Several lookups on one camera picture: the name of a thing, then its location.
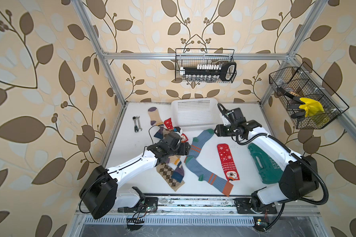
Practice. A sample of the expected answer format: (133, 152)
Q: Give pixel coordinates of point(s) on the yellow rubber glove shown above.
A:
(311, 107)

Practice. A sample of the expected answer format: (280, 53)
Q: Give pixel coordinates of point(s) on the right black wire basket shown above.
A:
(304, 81)

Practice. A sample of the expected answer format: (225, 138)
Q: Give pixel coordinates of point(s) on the white plastic basket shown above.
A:
(196, 114)

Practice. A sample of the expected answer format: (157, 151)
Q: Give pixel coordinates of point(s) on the brown argyle sock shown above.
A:
(166, 173)
(163, 134)

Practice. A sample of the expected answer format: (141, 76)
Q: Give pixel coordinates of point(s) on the green handled ratchet wrench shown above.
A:
(135, 125)

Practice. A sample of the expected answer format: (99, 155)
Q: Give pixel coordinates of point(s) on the blue striped sock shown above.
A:
(205, 175)
(198, 143)

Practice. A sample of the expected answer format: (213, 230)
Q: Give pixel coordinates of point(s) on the red christmas sock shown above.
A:
(227, 162)
(169, 125)

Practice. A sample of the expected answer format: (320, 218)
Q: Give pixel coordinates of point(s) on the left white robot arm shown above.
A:
(99, 193)

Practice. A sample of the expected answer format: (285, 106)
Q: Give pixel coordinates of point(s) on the back black wire basket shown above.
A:
(190, 57)

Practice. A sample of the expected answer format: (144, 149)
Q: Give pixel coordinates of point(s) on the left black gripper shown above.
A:
(184, 148)

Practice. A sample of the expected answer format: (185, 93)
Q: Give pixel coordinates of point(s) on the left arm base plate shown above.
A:
(148, 204)

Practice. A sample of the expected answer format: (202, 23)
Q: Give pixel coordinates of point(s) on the black socket set holder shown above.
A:
(223, 72)

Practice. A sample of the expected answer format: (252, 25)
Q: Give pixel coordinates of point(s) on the beige purple sock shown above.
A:
(155, 120)
(178, 173)

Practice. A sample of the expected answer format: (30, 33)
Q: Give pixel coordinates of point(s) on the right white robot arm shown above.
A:
(300, 179)

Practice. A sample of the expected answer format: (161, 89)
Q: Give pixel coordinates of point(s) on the black wire basket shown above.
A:
(190, 57)
(304, 81)

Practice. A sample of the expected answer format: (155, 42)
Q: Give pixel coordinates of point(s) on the black tool in basket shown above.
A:
(294, 104)

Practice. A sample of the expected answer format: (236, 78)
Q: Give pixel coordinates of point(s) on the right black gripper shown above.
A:
(220, 130)

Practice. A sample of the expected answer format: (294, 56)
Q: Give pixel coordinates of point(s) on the green plastic tool case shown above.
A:
(269, 171)

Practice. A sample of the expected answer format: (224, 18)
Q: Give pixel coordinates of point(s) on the silver wrench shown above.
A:
(138, 123)

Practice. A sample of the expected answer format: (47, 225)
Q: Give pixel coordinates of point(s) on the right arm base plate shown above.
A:
(253, 206)

